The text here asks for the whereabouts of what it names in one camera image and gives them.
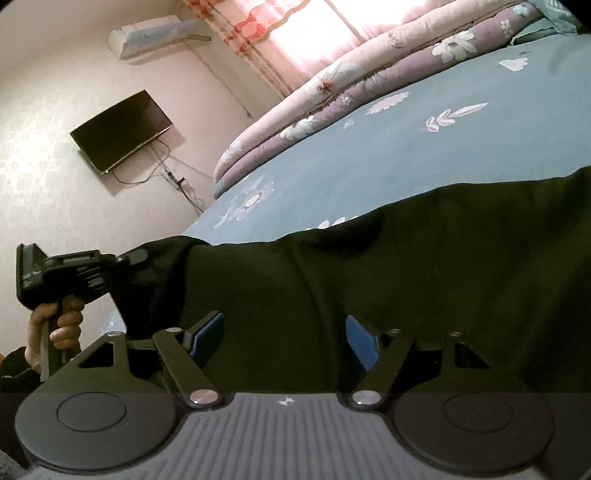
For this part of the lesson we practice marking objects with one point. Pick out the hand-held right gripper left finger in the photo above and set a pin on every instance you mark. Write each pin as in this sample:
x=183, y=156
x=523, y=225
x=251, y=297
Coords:
x=207, y=336

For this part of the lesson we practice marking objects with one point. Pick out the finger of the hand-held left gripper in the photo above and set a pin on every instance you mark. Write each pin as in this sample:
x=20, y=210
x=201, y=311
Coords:
x=131, y=257

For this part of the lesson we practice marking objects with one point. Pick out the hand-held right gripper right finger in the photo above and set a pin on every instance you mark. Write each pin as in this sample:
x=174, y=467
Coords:
x=362, y=342

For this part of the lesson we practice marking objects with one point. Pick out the black pants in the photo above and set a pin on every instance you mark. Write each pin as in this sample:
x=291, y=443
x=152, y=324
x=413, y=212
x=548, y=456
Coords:
x=369, y=267

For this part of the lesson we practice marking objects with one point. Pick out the person's left forearm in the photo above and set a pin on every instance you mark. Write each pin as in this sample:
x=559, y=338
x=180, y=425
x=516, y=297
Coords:
x=16, y=371

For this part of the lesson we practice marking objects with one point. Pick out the person's left hand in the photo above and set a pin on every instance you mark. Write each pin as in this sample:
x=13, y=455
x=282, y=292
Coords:
x=64, y=330

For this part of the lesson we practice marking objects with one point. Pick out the white air conditioner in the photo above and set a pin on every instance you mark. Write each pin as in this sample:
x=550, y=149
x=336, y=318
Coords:
x=157, y=34

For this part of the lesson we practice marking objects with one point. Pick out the pink checked curtain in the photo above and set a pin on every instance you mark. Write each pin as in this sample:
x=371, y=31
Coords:
x=277, y=32

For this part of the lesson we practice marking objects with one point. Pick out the folded floral quilt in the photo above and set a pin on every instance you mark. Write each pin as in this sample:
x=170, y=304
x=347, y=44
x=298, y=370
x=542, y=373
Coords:
x=369, y=69

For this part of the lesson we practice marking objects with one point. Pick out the teal printed pillow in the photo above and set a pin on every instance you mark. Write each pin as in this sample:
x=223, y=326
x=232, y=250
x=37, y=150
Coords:
x=558, y=14

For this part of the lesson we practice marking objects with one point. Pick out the wall television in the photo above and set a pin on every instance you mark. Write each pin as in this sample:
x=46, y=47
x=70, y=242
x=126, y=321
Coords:
x=122, y=129

